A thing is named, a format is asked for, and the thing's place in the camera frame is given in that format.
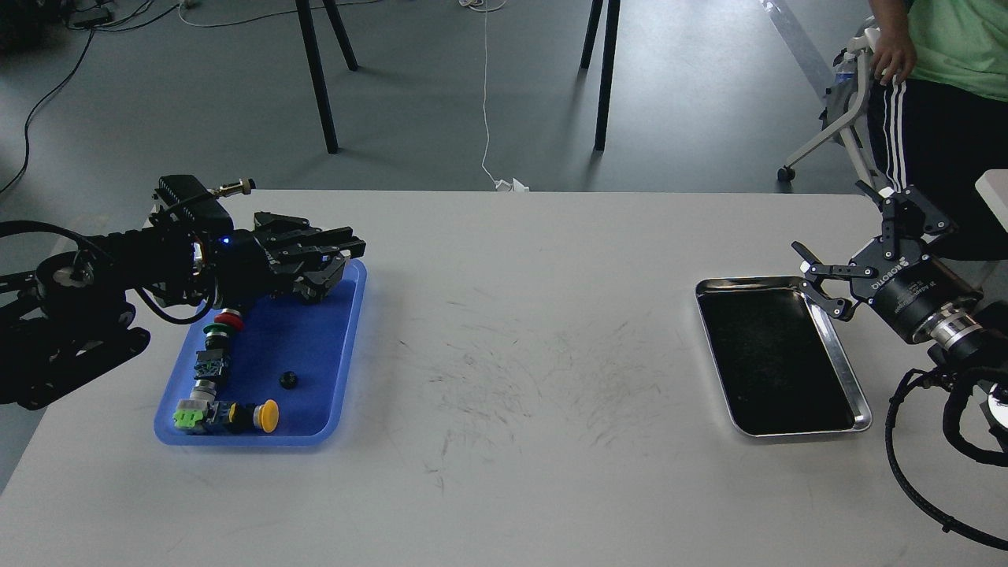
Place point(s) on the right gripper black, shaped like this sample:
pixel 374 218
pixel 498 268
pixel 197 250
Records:
pixel 913 295

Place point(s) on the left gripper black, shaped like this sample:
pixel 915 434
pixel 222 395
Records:
pixel 281 254

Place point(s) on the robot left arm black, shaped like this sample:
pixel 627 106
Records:
pixel 71 322

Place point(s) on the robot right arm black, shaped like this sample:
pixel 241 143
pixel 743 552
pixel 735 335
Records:
pixel 969 351

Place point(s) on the small black gear lower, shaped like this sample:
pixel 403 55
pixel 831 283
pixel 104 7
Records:
pixel 288 380

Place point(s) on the person's hand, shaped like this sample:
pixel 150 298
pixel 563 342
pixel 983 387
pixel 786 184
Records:
pixel 895 56

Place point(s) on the blue plastic tray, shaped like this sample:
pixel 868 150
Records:
pixel 280 334

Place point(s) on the white office chair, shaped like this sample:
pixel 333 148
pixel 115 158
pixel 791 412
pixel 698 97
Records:
pixel 847 98

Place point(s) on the steel tray black inside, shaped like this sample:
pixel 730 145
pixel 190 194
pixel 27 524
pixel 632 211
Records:
pixel 782 369

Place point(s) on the person in green shirt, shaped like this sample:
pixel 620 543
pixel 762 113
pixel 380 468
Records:
pixel 945 126

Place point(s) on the black table leg left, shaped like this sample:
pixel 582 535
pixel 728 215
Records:
pixel 315 65

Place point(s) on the black table leg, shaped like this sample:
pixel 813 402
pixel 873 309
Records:
pixel 315 65
pixel 609 47

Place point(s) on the black table leg right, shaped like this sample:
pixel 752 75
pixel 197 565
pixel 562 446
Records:
pixel 609 47

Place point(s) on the red mushroom button switch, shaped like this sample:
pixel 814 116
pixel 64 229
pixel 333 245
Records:
pixel 231 317

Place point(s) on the green button switch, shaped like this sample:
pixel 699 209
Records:
pixel 214 362

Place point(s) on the yellow mushroom button switch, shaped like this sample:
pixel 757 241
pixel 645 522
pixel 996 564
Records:
pixel 233 418

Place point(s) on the bright green switch block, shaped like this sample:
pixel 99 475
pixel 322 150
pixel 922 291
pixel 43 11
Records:
pixel 190 416

